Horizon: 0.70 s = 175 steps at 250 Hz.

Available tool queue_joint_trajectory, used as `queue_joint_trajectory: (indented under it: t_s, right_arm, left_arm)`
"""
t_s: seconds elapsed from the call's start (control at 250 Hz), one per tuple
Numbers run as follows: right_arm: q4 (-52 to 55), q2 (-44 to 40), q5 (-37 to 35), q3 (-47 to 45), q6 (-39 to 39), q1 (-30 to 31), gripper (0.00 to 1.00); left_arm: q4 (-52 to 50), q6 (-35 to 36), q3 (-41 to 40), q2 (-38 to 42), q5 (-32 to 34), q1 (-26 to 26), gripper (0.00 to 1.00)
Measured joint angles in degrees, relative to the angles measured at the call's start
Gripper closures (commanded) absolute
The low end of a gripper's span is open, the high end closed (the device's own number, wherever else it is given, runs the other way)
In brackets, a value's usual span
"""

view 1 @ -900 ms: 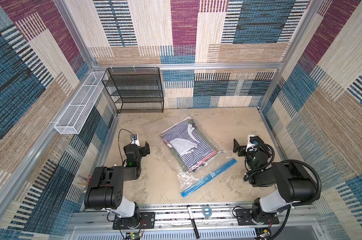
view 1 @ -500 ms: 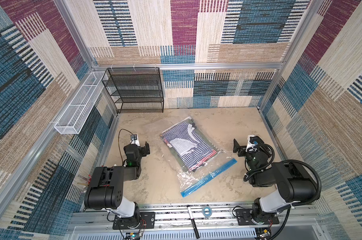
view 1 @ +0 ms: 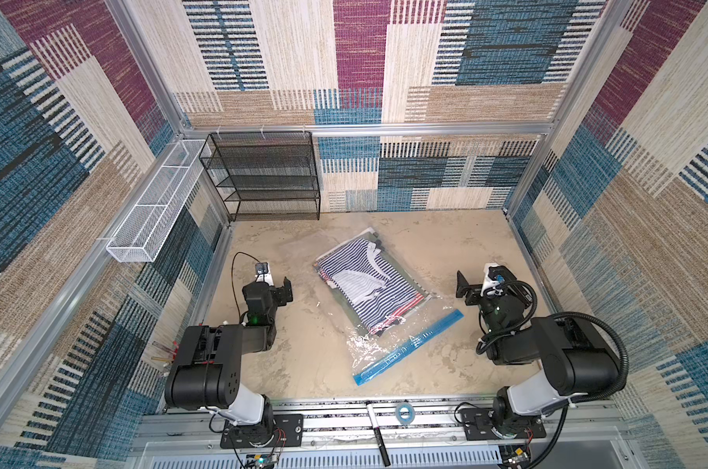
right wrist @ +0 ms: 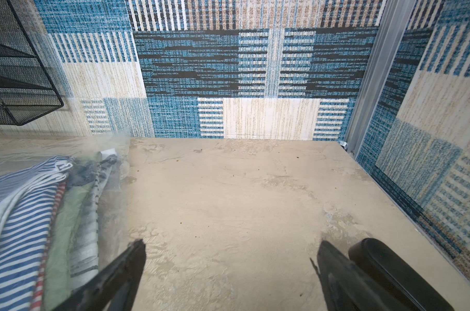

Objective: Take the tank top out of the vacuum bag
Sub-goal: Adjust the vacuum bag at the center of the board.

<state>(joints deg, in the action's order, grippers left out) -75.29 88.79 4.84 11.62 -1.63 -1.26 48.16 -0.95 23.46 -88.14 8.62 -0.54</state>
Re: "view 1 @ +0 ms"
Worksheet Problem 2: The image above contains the clear vacuum bag blue zipper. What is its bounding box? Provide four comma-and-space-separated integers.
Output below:
312, 227, 465, 386

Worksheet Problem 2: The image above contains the navy white striped tank top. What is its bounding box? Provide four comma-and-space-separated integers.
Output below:
316, 236, 427, 335

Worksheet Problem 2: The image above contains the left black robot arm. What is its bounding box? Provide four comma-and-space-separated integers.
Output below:
164, 279, 293, 447

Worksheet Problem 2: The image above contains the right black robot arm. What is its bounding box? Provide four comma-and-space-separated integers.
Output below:
456, 264, 629, 439

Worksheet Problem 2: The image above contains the red pencil cup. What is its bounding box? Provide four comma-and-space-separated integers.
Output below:
150, 341, 178, 376

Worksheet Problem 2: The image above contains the blue tape roll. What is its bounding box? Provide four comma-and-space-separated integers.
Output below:
395, 402, 416, 426

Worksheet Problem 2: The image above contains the black marker pen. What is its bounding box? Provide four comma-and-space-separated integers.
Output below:
366, 402, 391, 467

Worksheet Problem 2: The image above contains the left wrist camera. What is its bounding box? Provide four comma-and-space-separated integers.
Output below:
254, 262, 275, 286

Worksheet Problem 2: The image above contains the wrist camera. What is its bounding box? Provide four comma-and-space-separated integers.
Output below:
254, 262, 275, 286
481, 263, 516, 296

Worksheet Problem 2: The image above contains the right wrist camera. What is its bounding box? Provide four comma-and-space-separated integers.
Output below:
481, 263, 516, 296

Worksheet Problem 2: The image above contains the black wire mesh shelf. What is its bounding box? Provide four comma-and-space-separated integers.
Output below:
200, 131, 322, 222

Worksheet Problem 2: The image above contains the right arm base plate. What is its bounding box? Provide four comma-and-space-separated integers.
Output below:
456, 406, 547, 442

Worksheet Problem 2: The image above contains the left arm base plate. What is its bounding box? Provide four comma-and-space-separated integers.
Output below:
219, 414, 304, 449

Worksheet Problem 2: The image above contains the white wire mesh basket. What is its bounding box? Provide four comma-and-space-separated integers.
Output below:
106, 140, 205, 263

